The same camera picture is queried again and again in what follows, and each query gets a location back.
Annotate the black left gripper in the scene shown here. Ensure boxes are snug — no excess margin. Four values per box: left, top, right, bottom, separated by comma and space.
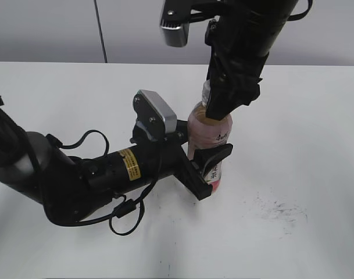
86, 120, 233, 201

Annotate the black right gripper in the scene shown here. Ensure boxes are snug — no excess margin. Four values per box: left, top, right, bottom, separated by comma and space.
205, 16, 270, 120

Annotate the pink oolong tea bottle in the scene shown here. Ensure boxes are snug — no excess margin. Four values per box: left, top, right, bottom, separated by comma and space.
184, 80, 234, 193

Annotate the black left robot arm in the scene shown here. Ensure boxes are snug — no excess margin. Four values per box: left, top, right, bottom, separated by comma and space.
0, 90, 233, 227

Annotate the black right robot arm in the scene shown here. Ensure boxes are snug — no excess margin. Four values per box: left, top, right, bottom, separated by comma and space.
205, 1, 308, 120

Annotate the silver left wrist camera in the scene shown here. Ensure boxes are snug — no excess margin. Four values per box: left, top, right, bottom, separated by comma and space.
133, 90, 177, 141

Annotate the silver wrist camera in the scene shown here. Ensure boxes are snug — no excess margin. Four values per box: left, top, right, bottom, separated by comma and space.
159, 0, 225, 48
133, 90, 177, 141

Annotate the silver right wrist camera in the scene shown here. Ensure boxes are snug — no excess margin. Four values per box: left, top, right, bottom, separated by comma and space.
159, 0, 225, 48

